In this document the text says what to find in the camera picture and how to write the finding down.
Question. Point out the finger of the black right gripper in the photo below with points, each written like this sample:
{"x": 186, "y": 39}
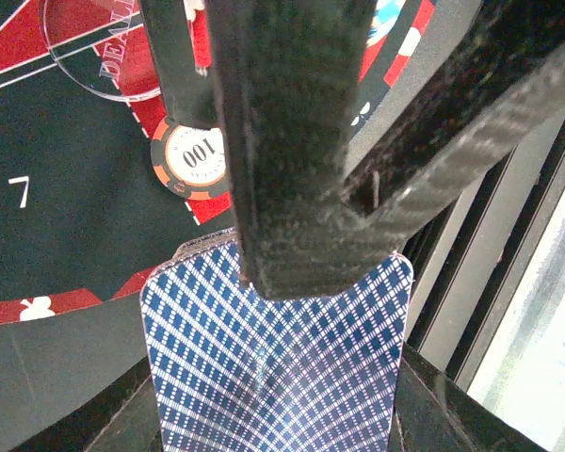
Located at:
{"x": 187, "y": 94}
{"x": 286, "y": 82}

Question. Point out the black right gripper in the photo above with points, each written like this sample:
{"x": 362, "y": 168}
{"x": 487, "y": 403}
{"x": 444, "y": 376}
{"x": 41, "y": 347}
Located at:
{"x": 505, "y": 77}

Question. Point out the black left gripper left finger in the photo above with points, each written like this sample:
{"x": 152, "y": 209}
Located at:
{"x": 76, "y": 430}

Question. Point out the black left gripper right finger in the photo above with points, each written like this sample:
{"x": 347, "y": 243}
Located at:
{"x": 432, "y": 413}

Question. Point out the orange chip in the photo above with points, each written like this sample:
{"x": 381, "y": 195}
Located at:
{"x": 189, "y": 162}

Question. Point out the blue playing card deck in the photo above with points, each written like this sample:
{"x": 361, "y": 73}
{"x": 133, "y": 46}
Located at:
{"x": 235, "y": 372}

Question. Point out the white blue chip seat six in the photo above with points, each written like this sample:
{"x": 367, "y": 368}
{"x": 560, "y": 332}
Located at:
{"x": 385, "y": 16}

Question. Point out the clear dealer button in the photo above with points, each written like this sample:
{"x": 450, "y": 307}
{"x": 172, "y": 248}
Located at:
{"x": 102, "y": 46}

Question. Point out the round red black poker mat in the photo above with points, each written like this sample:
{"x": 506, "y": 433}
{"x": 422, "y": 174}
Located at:
{"x": 83, "y": 217}

